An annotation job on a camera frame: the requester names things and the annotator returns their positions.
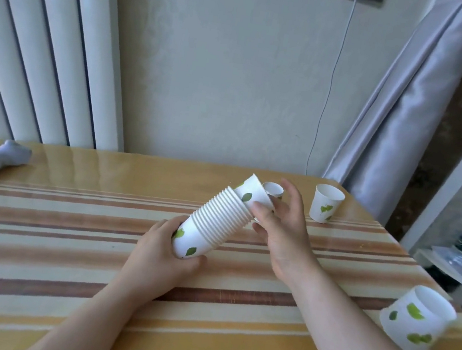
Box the person's left hand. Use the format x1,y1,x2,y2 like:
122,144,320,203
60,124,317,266
116,208,213,309

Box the person's right hand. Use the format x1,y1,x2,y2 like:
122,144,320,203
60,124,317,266
240,174,335,291

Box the white leaf-print paper cup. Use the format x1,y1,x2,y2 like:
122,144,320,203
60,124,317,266
308,182,348,227
230,171,280,224
374,280,461,350
259,180,286,203

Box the stack of white paper cups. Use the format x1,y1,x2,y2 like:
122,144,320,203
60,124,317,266
169,179,256,269

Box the person's left forearm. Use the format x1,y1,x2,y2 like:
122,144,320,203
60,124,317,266
24,266,155,350

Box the striped tablecloth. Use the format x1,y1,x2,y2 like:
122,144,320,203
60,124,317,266
0,130,462,350

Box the grey curtain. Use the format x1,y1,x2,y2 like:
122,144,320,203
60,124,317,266
317,0,462,239

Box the white panel radiator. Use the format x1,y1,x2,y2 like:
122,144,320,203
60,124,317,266
0,0,148,164

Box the white charging cable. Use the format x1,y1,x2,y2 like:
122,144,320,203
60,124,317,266
304,0,359,181

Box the white window frame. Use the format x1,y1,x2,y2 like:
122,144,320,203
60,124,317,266
398,78,462,261

